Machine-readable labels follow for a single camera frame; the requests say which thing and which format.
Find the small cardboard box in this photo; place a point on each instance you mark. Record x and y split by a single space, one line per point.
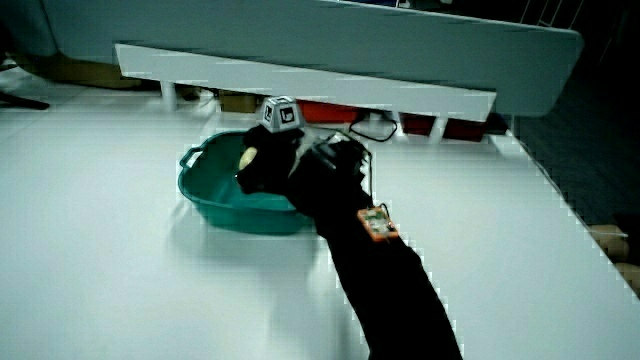
239 102

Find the white shelf board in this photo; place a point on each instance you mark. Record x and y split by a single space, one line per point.
300 82

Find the person's right hand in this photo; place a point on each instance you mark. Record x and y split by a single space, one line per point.
325 180

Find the red box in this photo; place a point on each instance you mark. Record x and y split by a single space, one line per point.
327 112
417 125
465 131

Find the yellow pear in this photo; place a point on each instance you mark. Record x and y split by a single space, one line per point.
247 159

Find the large grey panel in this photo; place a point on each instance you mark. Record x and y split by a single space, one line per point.
350 40

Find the orange circuit board module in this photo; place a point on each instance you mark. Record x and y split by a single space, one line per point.
378 223

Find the teal plastic basin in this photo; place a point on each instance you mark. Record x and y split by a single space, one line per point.
220 185

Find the person's right forearm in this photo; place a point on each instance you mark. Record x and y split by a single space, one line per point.
385 295

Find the black chair leg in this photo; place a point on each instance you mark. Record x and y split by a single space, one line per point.
22 102

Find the brown cardboard box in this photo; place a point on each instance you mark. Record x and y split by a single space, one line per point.
610 242

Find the large cardboard box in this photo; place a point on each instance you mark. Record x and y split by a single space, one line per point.
80 74

